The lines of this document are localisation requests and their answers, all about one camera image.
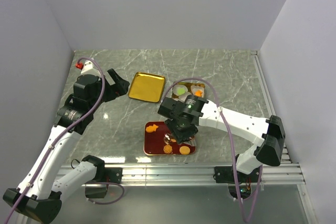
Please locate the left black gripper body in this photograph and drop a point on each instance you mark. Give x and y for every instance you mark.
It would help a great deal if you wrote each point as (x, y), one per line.
(111, 92)

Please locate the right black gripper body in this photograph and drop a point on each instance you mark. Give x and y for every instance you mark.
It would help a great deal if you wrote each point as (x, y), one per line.
(180, 131)

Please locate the green round cookie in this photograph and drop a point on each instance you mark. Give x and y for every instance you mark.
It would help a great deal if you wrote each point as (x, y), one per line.
(180, 91)

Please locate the orange fish cookie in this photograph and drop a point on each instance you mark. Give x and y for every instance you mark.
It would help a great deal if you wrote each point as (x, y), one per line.
(151, 128)
(199, 93)

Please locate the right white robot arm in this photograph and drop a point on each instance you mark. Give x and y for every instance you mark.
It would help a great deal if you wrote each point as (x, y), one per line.
(202, 112)

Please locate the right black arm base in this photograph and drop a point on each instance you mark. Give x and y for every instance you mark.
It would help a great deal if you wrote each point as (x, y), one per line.
(224, 175)

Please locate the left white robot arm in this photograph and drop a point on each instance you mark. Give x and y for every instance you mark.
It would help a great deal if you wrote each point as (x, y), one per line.
(40, 195)

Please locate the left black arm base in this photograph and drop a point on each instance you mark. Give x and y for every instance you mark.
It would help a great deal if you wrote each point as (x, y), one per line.
(108, 189)

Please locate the lower swirl cookie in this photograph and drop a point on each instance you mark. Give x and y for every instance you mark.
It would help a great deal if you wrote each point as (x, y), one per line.
(167, 149)

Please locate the gold tin lid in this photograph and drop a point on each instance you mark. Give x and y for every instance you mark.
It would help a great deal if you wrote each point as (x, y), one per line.
(147, 87)

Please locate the red lacquer tray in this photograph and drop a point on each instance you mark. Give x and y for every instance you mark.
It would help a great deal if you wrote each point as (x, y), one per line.
(154, 142)

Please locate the white paper cup liner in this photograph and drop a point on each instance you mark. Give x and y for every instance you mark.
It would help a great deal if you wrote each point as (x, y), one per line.
(179, 86)
(184, 96)
(194, 88)

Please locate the green cookie tin box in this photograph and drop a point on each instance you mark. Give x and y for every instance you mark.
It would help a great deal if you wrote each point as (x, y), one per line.
(188, 85)

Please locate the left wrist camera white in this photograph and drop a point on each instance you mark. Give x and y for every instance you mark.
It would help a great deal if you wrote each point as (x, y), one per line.
(87, 68)

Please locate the aluminium front rail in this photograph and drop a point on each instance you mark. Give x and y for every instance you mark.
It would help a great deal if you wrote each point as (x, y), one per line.
(182, 174)

